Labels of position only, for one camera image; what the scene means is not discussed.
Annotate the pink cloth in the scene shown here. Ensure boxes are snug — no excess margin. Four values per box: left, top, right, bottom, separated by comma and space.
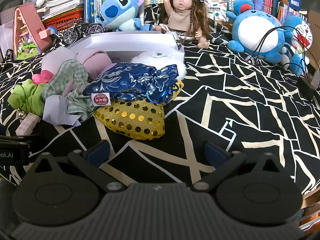
76, 48, 113, 80

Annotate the red plastic basket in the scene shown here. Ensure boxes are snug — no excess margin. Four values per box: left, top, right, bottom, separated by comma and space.
42, 8, 84, 34

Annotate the blue brocade pouch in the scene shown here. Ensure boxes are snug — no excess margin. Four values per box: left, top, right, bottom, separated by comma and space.
82, 62, 178, 105

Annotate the black white patterned blanket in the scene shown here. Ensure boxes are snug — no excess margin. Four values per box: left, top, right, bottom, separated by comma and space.
0, 3, 320, 196

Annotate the brown haired baby doll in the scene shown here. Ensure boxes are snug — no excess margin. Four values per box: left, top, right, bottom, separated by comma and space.
153, 0, 210, 49

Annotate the black cable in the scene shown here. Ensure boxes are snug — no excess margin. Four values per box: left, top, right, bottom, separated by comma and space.
245, 25, 318, 91

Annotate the pink triangular toy house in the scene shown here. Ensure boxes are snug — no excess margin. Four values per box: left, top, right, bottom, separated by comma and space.
13, 3, 53, 60

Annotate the gold sequin heart pillow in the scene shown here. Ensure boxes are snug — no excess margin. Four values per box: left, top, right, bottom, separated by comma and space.
94, 80, 185, 141

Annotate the green plaid cloth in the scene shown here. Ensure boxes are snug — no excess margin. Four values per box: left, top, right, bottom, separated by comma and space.
42, 59, 96, 121

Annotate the green and pink scrunchie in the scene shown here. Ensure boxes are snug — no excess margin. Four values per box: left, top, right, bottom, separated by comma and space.
7, 70, 54, 116

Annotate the miniature black bicycle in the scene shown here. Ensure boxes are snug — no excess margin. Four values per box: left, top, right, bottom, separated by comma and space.
62, 19, 105, 46

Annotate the Doraemon plush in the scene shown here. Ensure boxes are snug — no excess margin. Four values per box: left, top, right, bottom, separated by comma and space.
280, 16, 313, 76

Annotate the white fluffy plush toy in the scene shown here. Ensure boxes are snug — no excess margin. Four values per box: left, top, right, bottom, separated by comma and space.
130, 51, 187, 81

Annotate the blue round plush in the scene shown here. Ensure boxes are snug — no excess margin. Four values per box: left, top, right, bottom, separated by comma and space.
226, 0, 285, 63

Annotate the white cardboard box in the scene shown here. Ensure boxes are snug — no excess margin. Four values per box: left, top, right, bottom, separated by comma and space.
68, 31, 184, 63

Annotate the stack of books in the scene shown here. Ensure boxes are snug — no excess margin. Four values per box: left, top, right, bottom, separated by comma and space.
37, 0, 84, 20

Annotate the blue Stitch plush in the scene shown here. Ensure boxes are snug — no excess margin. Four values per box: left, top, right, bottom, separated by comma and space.
97, 0, 153, 31

